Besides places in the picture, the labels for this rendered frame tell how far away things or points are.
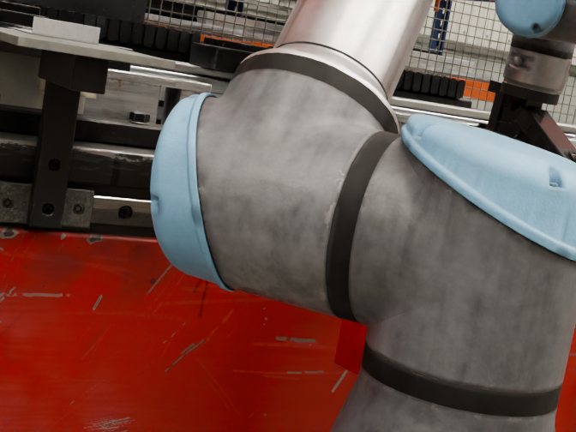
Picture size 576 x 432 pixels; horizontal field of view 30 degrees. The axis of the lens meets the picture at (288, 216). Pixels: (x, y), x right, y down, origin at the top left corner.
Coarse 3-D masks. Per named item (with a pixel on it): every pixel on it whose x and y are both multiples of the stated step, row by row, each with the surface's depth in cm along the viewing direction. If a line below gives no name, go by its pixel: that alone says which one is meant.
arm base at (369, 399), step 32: (384, 384) 60; (416, 384) 58; (448, 384) 58; (352, 416) 62; (384, 416) 59; (416, 416) 58; (448, 416) 58; (480, 416) 58; (512, 416) 58; (544, 416) 59
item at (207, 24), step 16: (160, 0) 341; (160, 16) 316; (176, 16) 335; (208, 16) 329; (224, 16) 332; (240, 16) 359; (208, 32) 324; (224, 32) 326; (240, 32) 331; (256, 32) 339; (272, 32) 342; (416, 48) 396; (416, 64) 368; (432, 64) 378; (448, 64) 381; (464, 64) 385; (480, 80) 382
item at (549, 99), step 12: (492, 84) 134; (504, 84) 130; (504, 96) 132; (516, 96) 129; (528, 96) 128; (540, 96) 128; (552, 96) 129; (492, 108) 134; (504, 108) 133; (516, 108) 132; (540, 108) 132; (492, 120) 134; (504, 120) 133; (504, 132) 133; (516, 132) 131
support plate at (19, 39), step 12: (0, 36) 120; (12, 36) 115; (24, 36) 116; (36, 36) 126; (36, 48) 114; (48, 48) 115; (60, 48) 115; (72, 48) 116; (84, 48) 117; (96, 48) 119; (108, 48) 128; (120, 60) 119; (132, 60) 119; (144, 60) 120; (156, 60) 121; (168, 60) 121
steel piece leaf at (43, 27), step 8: (40, 24) 132; (48, 24) 133; (56, 24) 133; (64, 24) 134; (72, 24) 134; (80, 24) 134; (24, 32) 135; (32, 32) 132; (40, 32) 132; (48, 32) 133; (56, 32) 133; (64, 32) 134; (72, 32) 134; (80, 32) 135; (88, 32) 135; (96, 32) 136; (72, 40) 134; (80, 40) 135; (88, 40) 135; (96, 40) 136
